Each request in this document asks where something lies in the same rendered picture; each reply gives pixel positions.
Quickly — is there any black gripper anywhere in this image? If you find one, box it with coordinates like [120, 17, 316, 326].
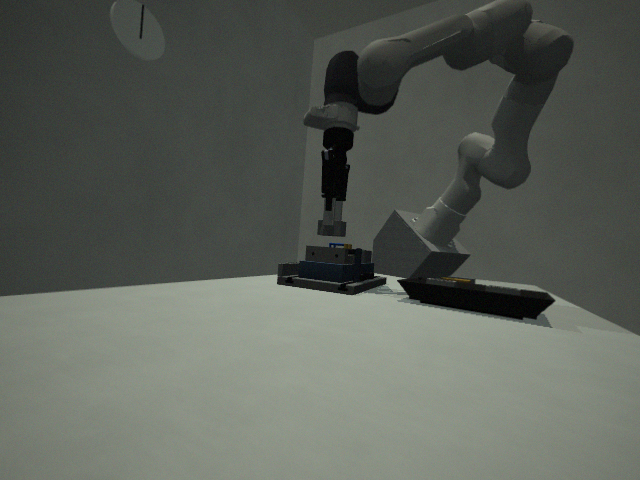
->
[321, 126, 354, 226]

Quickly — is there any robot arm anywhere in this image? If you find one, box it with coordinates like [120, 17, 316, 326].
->
[303, 0, 574, 250]

